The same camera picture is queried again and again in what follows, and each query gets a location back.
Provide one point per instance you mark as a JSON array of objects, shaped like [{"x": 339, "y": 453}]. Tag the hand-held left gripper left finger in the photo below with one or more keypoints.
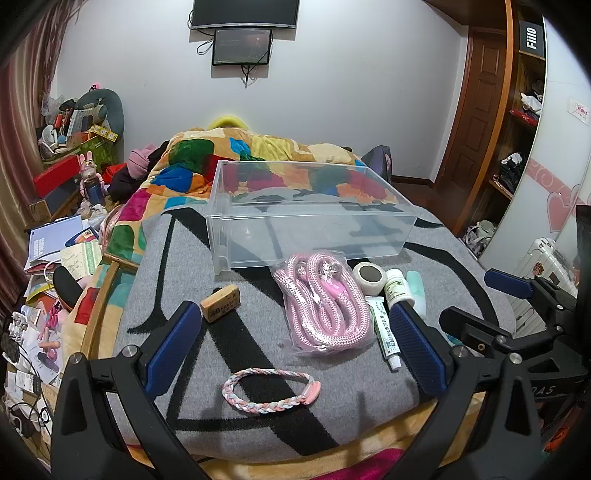
[{"x": 168, "y": 344}]

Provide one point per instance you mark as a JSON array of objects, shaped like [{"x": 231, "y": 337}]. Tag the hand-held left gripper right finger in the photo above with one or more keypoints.
[{"x": 415, "y": 346}]

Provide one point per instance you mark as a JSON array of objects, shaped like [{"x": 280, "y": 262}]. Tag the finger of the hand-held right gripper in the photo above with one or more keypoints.
[
  {"x": 508, "y": 284},
  {"x": 471, "y": 330}
]

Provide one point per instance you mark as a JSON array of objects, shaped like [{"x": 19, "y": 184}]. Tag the white ointment tube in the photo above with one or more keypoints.
[{"x": 381, "y": 323}]

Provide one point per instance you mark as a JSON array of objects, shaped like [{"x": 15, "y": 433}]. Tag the grey handbag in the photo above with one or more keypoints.
[{"x": 480, "y": 235}]

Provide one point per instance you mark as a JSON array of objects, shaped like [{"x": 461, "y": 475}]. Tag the white medicine bottle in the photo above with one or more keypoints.
[{"x": 398, "y": 289}]

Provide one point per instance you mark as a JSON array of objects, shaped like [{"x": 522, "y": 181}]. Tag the mint green small bottle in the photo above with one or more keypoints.
[{"x": 417, "y": 286}]

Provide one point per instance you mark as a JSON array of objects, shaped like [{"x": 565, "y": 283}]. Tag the grey black patterned blanket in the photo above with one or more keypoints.
[{"x": 231, "y": 346}]

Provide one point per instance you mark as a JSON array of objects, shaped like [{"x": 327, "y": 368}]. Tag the tan eraser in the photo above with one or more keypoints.
[{"x": 220, "y": 303}]

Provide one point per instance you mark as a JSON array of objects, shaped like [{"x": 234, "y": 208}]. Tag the white tape roll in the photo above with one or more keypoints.
[{"x": 364, "y": 289}]

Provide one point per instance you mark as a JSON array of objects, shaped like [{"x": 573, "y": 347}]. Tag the black bags on shelf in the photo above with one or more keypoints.
[{"x": 511, "y": 173}]

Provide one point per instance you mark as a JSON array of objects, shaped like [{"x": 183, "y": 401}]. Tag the black paddle shaped object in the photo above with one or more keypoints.
[{"x": 67, "y": 286}]

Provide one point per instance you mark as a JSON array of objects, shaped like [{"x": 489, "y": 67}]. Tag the pink zipper pouch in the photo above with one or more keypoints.
[{"x": 110, "y": 230}]

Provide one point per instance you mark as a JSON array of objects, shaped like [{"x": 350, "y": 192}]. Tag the white heart print wardrobe door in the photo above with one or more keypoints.
[{"x": 554, "y": 161}]

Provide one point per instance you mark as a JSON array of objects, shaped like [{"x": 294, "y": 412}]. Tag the pile of papers and packets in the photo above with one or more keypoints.
[{"x": 32, "y": 350}]

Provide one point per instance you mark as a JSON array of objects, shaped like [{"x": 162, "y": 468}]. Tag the clear plastic storage box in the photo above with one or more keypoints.
[{"x": 258, "y": 240}]

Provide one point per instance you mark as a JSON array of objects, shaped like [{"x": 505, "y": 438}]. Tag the wooden wardrobe shelf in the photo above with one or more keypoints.
[{"x": 521, "y": 138}]

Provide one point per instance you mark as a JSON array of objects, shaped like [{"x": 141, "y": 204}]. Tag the blue white booklet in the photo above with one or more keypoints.
[{"x": 51, "y": 240}]

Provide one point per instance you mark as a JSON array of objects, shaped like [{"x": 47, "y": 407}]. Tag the dark clothes pile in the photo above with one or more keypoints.
[{"x": 124, "y": 184}]

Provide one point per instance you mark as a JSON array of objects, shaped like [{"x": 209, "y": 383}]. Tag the red cloth on shelf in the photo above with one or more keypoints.
[{"x": 524, "y": 116}]

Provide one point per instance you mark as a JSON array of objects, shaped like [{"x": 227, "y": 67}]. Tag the dark purple backpack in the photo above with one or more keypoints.
[{"x": 378, "y": 161}]

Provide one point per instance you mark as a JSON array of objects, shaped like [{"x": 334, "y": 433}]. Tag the brown wooden door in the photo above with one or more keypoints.
[{"x": 480, "y": 106}]

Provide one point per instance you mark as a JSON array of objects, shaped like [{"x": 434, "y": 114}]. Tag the pink cloth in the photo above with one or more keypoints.
[{"x": 141, "y": 161}]

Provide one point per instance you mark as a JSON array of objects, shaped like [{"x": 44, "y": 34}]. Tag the pink bunny toy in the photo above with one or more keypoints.
[{"x": 90, "y": 173}]

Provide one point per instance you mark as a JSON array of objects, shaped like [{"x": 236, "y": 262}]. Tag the colourful patchwork blanket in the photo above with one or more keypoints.
[{"x": 194, "y": 157}]

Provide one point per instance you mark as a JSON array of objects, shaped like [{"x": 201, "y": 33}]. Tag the red box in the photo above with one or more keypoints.
[{"x": 55, "y": 177}]

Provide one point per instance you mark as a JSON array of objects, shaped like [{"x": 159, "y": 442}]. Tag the yellow pillow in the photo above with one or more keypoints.
[{"x": 226, "y": 122}]

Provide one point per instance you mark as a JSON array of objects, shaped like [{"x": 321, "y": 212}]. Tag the pile of desk clutter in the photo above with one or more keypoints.
[{"x": 74, "y": 129}]

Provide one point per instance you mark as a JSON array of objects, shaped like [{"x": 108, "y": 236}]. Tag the black printed box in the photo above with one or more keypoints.
[{"x": 531, "y": 39}]

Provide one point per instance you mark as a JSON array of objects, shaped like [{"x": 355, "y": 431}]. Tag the grey neck pillow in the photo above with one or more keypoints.
[{"x": 108, "y": 104}]

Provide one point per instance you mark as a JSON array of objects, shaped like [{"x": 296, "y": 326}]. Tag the striped pink curtain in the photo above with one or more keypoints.
[{"x": 27, "y": 115}]

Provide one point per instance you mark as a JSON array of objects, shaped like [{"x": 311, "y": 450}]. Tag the wooden chair frame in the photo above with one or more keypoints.
[{"x": 99, "y": 309}]

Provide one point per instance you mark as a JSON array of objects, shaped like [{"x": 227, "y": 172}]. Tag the small black wall monitor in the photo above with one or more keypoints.
[{"x": 241, "y": 46}]

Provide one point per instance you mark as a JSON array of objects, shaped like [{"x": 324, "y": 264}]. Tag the black wall television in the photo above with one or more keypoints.
[{"x": 244, "y": 14}]

